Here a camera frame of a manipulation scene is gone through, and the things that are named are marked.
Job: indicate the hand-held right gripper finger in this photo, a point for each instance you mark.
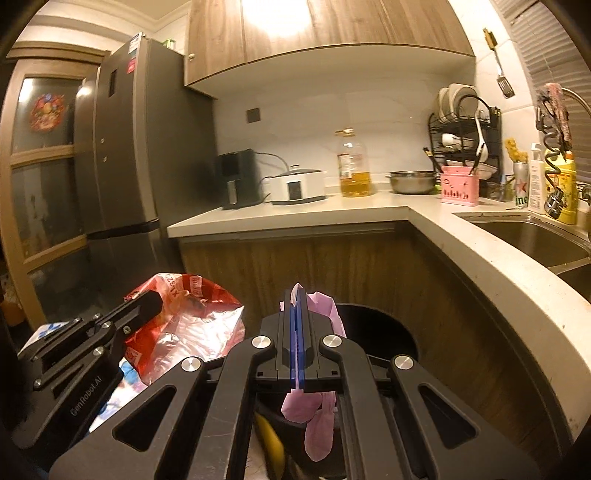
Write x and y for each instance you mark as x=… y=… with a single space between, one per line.
x=292 y=341
x=301 y=350

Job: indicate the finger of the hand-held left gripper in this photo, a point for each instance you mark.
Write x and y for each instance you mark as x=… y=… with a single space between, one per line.
x=106 y=346
x=138 y=307

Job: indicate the red plastic bag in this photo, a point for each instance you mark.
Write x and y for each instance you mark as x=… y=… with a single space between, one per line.
x=184 y=323

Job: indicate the black trash bin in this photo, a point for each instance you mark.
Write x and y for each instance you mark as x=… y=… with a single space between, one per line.
x=383 y=332

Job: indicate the wooden base cabinet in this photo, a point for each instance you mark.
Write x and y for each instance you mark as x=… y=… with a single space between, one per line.
x=277 y=263

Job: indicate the yellow banana peel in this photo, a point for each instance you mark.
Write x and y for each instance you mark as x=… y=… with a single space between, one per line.
x=270 y=443

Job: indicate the orange box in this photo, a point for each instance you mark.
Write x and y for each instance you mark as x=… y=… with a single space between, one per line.
x=10 y=311

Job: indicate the grey refrigerator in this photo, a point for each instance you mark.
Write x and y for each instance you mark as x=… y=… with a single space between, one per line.
x=138 y=161

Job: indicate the wooden glass sliding door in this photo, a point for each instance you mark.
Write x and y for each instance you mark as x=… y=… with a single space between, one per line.
x=46 y=194

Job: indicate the white electric cooker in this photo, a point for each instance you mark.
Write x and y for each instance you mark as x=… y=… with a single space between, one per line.
x=295 y=187

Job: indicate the black air fryer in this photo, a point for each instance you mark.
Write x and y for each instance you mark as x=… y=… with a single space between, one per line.
x=238 y=180

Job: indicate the cooking oil bottle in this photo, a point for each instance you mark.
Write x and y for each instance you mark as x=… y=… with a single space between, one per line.
x=354 y=175

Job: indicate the steel mixing bowl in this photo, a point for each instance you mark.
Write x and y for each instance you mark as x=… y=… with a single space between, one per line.
x=411 y=182

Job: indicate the red round door decoration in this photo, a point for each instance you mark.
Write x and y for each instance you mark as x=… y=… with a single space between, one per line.
x=48 y=112

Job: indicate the pink utensil holder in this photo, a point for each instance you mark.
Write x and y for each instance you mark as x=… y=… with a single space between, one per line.
x=459 y=189

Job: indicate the steel kitchen sink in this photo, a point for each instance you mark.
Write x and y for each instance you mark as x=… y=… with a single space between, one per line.
x=531 y=240

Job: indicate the white bowl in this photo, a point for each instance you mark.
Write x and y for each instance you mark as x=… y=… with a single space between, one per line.
x=450 y=140

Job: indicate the small green box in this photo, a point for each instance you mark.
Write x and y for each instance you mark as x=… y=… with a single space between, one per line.
x=170 y=44

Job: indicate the white ladle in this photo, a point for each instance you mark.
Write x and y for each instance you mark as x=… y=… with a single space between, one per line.
x=480 y=143

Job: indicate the green beer can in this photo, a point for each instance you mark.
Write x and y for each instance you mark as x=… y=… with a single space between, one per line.
x=521 y=184

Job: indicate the black dish rack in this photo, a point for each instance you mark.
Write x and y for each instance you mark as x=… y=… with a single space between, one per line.
x=495 y=138

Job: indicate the white plastic bottle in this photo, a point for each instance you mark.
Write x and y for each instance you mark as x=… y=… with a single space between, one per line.
x=536 y=180

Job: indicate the row of white plates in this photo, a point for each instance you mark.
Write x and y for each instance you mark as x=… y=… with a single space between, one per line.
x=455 y=99

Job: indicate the yellow flower bunch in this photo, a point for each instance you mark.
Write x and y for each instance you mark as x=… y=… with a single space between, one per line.
x=513 y=150

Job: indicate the yellow detergent bottle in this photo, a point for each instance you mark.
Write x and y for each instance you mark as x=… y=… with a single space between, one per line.
x=567 y=184

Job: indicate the coiled spring faucet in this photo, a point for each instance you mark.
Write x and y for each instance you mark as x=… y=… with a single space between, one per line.
x=551 y=157

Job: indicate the slotted metal spatula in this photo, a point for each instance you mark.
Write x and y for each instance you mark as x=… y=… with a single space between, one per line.
x=505 y=85

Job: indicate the pink dish cloth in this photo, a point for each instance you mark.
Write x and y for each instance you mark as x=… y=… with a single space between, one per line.
x=556 y=106

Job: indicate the window blinds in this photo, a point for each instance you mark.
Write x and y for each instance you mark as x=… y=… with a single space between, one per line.
x=545 y=46

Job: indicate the dark wall socket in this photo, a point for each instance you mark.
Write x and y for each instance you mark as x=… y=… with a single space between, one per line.
x=253 y=115

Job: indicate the wooden wall cabinet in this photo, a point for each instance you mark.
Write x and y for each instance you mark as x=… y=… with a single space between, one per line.
x=323 y=27

